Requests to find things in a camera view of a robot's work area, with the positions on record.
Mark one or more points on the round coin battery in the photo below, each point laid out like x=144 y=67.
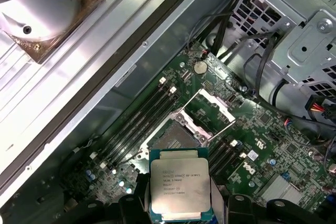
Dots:
x=200 y=67

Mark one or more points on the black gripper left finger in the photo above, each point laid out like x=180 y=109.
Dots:
x=139 y=197

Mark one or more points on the grey metal drive cage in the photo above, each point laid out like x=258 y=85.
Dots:
x=302 y=51

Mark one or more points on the CPU socket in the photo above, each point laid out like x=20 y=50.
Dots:
x=174 y=137

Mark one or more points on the silver chipset heatsink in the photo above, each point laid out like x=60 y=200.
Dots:
x=282 y=191

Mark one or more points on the metal socket cover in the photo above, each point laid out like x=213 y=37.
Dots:
x=219 y=103

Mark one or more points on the CPU with silver top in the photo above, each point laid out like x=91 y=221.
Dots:
x=181 y=182

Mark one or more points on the green motherboard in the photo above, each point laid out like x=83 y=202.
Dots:
x=262 y=134

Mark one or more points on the brown square base plate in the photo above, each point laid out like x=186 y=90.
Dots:
x=87 y=1

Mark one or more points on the black PC case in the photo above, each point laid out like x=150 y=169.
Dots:
x=157 y=51

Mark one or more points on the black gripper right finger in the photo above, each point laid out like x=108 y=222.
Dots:
x=236 y=208

